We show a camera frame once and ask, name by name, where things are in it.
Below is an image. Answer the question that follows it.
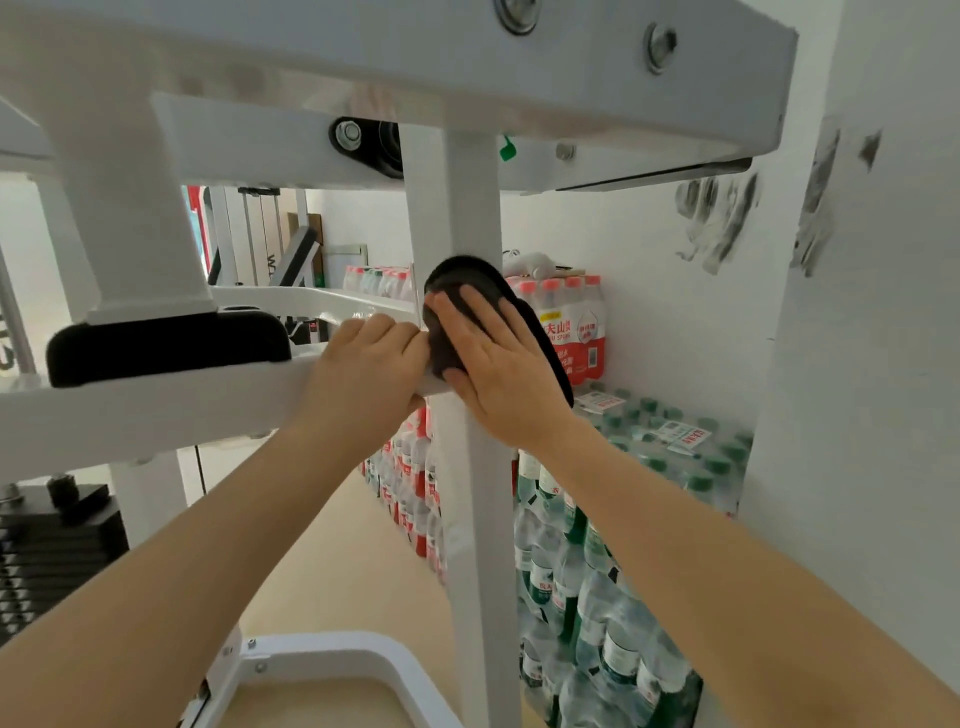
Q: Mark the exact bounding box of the black bearing housing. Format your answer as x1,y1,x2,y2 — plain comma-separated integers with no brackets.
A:
328,116,408,181

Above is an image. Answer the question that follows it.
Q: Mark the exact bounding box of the person's left forearm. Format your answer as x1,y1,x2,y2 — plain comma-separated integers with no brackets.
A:
0,423,376,728

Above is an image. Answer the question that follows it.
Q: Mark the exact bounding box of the person's left hand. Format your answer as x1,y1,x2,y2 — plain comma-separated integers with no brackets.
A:
288,313,430,466

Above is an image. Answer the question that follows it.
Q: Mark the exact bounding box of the black rubber bumper pad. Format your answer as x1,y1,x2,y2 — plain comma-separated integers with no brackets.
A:
44,309,294,390

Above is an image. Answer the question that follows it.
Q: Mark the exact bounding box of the white gym machine frame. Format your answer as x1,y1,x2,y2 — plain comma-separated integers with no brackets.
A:
0,0,800,728

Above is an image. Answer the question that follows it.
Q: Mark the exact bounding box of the dark grey cleaning cloth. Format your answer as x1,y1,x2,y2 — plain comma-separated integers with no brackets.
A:
422,254,577,410

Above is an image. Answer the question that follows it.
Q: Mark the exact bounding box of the black padded weight bench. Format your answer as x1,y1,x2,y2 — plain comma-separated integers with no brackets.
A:
268,224,324,290

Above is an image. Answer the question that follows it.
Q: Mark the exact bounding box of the framed whiteboard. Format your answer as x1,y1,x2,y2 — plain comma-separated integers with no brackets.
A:
324,243,370,290

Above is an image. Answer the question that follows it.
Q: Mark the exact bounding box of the person's right hand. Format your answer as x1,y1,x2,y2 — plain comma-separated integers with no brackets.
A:
423,284,583,459

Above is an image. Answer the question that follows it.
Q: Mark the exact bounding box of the person's right forearm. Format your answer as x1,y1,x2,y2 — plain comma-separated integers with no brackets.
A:
536,416,960,728

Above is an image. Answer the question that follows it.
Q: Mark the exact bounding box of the stack of water bottle packs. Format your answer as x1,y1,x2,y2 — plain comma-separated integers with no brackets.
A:
341,263,757,728

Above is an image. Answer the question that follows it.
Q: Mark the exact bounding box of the black weight stack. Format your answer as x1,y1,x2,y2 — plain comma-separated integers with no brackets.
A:
0,472,130,648

